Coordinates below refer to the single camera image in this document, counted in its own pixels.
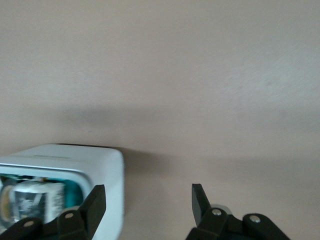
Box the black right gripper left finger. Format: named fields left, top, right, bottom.
left=0, top=184, right=107, bottom=240

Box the teal packet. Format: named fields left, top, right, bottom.
left=64, top=180, right=84, bottom=209

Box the white square lidded bin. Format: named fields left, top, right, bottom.
left=0, top=143, right=125, bottom=240

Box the black silver wrapper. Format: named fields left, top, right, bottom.
left=11, top=180, right=66, bottom=224

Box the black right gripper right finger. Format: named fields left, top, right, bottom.
left=185, top=183, right=291, bottom=240

